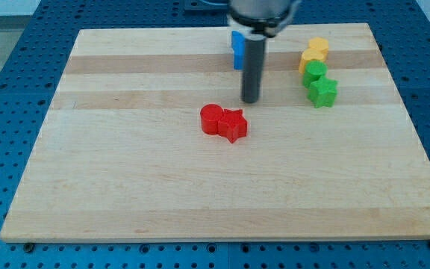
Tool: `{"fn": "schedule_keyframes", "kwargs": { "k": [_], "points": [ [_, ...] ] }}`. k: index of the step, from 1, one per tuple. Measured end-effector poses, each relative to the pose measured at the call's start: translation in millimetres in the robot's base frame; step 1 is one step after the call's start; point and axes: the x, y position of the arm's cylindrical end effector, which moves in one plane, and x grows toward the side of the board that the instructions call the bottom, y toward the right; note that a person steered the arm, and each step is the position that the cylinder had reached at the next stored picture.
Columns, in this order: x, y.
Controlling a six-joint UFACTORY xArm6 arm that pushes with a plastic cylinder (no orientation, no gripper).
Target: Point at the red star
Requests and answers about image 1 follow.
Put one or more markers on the dark grey cylindrical pointer rod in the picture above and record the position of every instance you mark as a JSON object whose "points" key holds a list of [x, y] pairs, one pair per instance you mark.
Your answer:
{"points": [[253, 65]]}

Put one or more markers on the red cylinder block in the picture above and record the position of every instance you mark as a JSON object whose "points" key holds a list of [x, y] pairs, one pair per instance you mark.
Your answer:
{"points": [[210, 116]]}

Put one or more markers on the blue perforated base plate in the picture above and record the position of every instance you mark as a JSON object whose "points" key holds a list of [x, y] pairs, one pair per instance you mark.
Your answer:
{"points": [[33, 70]]}

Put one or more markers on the yellow heart block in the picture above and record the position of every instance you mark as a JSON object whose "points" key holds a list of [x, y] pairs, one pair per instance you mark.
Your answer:
{"points": [[310, 55]]}

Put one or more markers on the green cylinder block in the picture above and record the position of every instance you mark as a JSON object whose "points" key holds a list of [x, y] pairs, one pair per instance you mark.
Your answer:
{"points": [[313, 71]]}

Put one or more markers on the wooden board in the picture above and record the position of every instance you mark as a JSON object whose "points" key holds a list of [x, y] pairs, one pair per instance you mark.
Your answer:
{"points": [[121, 155]]}

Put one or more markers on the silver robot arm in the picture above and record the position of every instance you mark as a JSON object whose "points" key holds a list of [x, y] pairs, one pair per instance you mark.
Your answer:
{"points": [[258, 21]]}

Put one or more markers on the yellow hexagon block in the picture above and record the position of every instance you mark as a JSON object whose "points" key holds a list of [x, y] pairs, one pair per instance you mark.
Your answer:
{"points": [[320, 44]]}

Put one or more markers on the red star block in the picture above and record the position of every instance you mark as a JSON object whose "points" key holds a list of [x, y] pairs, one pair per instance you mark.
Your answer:
{"points": [[232, 125]]}

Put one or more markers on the blue block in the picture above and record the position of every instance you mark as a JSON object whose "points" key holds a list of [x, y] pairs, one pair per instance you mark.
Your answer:
{"points": [[238, 46]]}

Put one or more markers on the green star block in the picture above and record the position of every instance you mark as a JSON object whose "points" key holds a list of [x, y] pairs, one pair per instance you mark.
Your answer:
{"points": [[323, 92]]}

